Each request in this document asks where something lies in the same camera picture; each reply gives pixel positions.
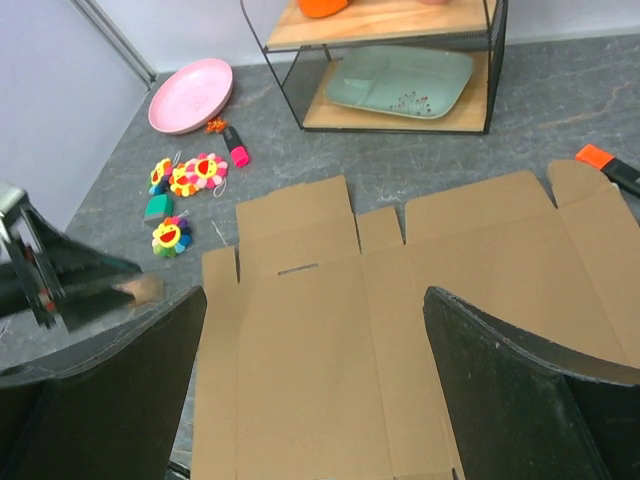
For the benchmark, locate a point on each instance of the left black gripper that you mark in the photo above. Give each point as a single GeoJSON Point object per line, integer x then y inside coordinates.
{"type": "Point", "coordinates": [48, 271]}

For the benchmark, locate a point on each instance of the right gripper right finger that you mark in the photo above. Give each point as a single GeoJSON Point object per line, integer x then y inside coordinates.
{"type": "Point", "coordinates": [524, 407]}

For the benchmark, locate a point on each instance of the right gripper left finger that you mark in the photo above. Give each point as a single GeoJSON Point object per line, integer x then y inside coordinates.
{"type": "Point", "coordinates": [107, 407]}

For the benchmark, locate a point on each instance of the brown cardboard box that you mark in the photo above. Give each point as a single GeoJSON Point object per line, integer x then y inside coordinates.
{"type": "Point", "coordinates": [314, 361]}

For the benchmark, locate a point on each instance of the lower rainbow flower plush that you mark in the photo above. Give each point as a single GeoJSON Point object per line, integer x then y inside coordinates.
{"type": "Point", "coordinates": [172, 237]}

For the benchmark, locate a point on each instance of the rainbow flower plush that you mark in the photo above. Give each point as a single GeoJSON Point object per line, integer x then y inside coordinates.
{"type": "Point", "coordinates": [172, 237]}
{"type": "Point", "coordinates": [160, 176]}

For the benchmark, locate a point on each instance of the teal green eraser block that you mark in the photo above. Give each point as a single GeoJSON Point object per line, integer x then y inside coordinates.
{"type": "Point", "coordinates": [158, 208]}

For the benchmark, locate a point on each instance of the left rainbow flower plush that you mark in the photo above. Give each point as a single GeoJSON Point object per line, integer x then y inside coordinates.
{"type": "Point", "coordinates": [160, 176]}

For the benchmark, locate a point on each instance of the middle orange flower plush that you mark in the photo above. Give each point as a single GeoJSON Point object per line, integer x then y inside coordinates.
{"type": "Point", "coordinates": [179, 184]}

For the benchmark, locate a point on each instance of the pink petal flower plush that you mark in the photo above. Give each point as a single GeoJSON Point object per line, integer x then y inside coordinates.
{"type": "Point", "coordinates": [207, 171]}

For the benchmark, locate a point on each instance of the pink black highlighter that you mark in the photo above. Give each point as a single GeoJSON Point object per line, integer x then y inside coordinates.
{"type": "Point", "coordinates": [237, 150]}

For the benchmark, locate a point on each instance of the small orange bow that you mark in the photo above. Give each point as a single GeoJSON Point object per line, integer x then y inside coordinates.
{"type": "Point", "coordinates": [216, 125]}

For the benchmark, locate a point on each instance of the pink round plate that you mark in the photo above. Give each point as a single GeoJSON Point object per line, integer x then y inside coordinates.
{"type": "Point", "coordinates": [191, 96]}

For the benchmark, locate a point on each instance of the orange black highlighter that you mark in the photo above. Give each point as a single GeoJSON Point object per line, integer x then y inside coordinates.
{"type": "Point", "coordinates": [616, 170]}

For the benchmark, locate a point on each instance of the teal divided tray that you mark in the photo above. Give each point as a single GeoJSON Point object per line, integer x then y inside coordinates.
{"type": "Point", "coordinates": [405, 81]}

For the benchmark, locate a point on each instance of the orange enamel mug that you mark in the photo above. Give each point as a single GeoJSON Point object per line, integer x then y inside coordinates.
{"type": "Point", "coordinates": [318, 9]}

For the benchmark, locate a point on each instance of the black wire wooden shelf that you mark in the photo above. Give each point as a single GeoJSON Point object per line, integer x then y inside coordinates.
{"type": "Point", "coordinates": [302, 54]}

